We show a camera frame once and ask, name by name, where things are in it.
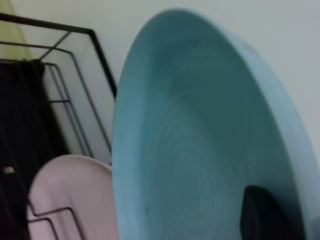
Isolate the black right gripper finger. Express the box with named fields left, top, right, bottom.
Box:
left=240, top=185, right=304, bottom=240

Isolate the light blue round plate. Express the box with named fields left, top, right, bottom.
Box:
left=112, top=8, right=320, bottom=240

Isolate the pink round plate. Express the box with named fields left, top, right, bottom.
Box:
left=27, top=154, right=118, bottom=240

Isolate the black wire dish rack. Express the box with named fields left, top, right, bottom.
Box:
left=0, top=12, right=118, bottom=240

